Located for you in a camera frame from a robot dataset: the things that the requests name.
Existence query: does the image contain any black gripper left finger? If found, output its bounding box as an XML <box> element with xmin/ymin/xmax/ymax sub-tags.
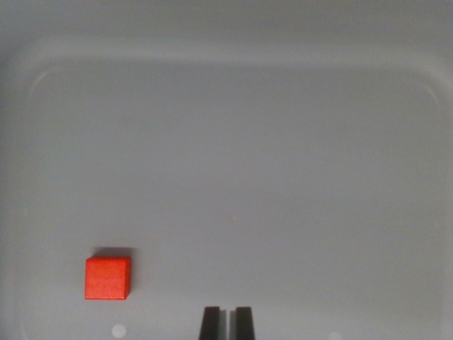
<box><xmin>198</xmin><ymin>306</ymin><xmax>227</xmax><ymax>340</ymax></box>

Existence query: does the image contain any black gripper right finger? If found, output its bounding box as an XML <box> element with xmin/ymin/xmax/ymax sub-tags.
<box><xmin>229</xmin><ymin>306</ymin><xmax>256</xmax><ymax>340</ymax></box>

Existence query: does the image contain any red wooden cube block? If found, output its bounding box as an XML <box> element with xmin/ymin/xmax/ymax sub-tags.
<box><xmin>84</xmin><ymin>256</ymin><xmax>132</xmax><ymax>301</ymax></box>

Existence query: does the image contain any white plastic tray bin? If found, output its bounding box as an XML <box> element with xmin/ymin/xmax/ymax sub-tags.
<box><xmin>0</xmin><ymin>0</ymin><xmax>453</xmax><ymax>340</ymax></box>

